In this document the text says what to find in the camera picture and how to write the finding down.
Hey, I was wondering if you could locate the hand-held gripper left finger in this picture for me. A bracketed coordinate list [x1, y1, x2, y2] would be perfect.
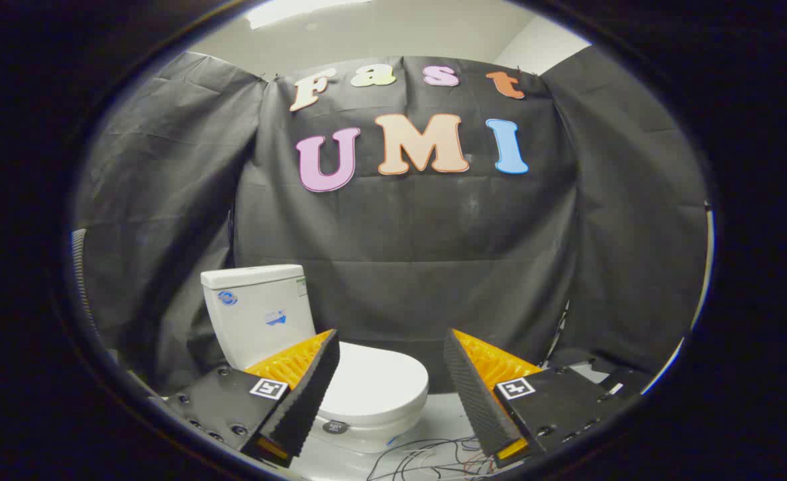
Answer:
[165, 329, 341, 468]

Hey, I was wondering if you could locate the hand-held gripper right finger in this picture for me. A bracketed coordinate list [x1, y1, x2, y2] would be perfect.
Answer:
[443, 328, 631, 468]

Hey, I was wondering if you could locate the white toilet lid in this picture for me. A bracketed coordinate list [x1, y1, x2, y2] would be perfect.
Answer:
[317, 341, 430, 425]

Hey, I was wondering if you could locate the white toilet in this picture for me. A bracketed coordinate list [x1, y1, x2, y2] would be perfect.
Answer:
[200, 264, 430, 455]

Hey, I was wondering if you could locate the black backdrop cloth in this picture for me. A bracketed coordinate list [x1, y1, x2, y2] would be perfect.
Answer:
[73, 45, 710, 395]

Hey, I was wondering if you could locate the tangle of thin cables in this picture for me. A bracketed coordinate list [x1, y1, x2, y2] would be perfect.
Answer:
[365, 436, 501, 480]

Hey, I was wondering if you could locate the grey ribbed hose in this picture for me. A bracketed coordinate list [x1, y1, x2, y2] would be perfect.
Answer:
[71, 228, 104, 348]

